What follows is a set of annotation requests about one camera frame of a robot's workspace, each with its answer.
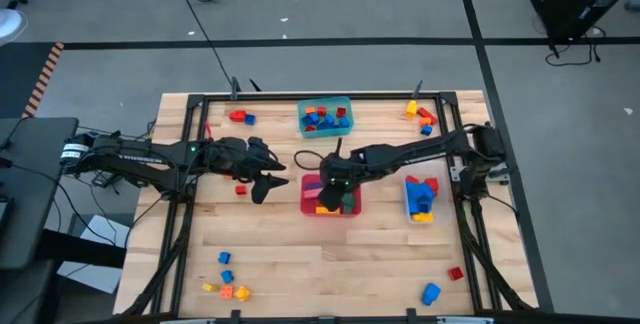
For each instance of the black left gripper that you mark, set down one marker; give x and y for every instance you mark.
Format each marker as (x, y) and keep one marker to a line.
(230, 159)

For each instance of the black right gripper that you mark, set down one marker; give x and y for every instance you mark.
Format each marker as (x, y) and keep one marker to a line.
(345, 169)

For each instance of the long yellow block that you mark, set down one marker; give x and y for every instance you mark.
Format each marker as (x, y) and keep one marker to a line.
(325, 210)

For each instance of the short green block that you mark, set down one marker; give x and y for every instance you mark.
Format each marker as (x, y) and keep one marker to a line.
(349, 204)

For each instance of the long pink block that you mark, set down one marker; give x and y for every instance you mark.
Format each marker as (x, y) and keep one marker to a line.
(312, 193)

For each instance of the large red block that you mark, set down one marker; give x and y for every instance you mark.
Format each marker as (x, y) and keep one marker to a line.
(433, 184)
(412, 180)

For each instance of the large blue block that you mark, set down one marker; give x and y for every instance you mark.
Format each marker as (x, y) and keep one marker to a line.
(424, 207)
(430, 294)
(419, 193)

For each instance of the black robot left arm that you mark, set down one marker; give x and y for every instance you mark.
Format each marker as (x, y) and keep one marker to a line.
(150, 156)

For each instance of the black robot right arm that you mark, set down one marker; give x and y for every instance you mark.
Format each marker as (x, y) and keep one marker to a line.
(425, 149)

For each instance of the red translucent plastic bin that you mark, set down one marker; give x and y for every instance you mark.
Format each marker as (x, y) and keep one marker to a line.
(303, 209)

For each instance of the teal translucent plastic bin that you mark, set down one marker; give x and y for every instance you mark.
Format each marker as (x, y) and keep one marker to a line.
(325, 134)

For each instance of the black table clamp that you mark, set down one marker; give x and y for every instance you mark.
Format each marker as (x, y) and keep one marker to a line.
(234, 89)
(410, 315)
(235, 316)
(417, 89)

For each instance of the clear frosted plastic bin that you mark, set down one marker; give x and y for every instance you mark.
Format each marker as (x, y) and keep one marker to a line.
(436, 204)

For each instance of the small yellow block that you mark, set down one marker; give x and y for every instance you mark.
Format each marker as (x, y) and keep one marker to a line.
(242, 294)

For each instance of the pale yellow flat block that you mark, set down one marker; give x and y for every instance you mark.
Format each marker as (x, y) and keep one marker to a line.
(210, 287)

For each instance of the long red block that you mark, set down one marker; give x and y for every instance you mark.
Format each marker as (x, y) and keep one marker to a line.
(427, 115)

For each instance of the white floor sheet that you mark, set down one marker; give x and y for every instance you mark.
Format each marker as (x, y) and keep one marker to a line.
(100, 274)

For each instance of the orange black hazard strip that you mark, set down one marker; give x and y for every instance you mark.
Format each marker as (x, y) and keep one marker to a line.
(42, 81)

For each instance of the black side desk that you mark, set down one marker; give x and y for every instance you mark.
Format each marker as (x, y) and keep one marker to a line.
(25, 224)

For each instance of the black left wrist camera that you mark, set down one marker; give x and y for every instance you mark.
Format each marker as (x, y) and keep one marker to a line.
(256, 144)

